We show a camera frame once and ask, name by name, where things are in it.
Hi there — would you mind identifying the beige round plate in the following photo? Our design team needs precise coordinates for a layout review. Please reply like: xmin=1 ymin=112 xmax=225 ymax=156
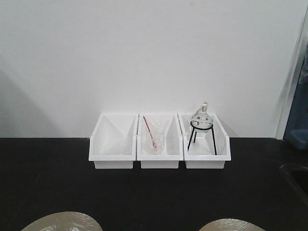
xmin=199 ymin=218 xmax=286 ymax=231
xmin=22 ymin=211 xmax=103 ymax=231

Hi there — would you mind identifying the middle white plastic bin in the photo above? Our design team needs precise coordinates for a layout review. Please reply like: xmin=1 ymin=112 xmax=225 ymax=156
xmin=137 ymin=114 xmax=184 ymax=169

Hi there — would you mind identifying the white plastic bin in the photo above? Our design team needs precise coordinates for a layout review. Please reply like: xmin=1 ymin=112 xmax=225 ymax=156
xmin=178 ymin=114 xmax=231 ymax=169
xmin=137 ymin=114 xmax=184 ymax=169
xmin=89 ymin=113 xmax=139 ymax=169

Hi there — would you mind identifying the clear glass beaker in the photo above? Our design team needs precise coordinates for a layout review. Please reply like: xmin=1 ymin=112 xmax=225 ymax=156
xmin=144 ymin=123 xmax=165 ymax=155

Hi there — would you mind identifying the red stirring rod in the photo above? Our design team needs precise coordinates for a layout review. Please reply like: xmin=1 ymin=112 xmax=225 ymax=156
xmin=143 ymin=116 xmax=157 ymax=149

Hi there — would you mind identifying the glass alcohol lamp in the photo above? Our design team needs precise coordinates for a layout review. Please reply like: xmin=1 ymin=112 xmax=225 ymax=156
xmin=191 ymin=103 xmax=213 ymax=133

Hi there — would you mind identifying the left white plastic bin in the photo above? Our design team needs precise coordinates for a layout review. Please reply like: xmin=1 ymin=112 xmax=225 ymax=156
xmin=89 ymin=113 xmax=139 ymax=169

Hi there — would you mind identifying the right white plastic bin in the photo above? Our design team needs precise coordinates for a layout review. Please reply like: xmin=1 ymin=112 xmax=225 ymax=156
xmin=178 ymin=114 xmax=231 ymax=169

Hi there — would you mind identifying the blue-grey drying pegboard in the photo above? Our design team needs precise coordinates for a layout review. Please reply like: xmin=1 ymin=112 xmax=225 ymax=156
xmin=283 ymin=40 xmax=308 ymax=151

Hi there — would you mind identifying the black recessed sink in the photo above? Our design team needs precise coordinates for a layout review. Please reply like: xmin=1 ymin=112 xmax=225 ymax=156
xmin=280 ymin=164 xmax=308 ymax=205

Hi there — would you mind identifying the black wire tripod stand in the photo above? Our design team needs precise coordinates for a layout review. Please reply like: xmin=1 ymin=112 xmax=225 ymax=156
xmin=187 ymin=121 xmax=217 ymax=155

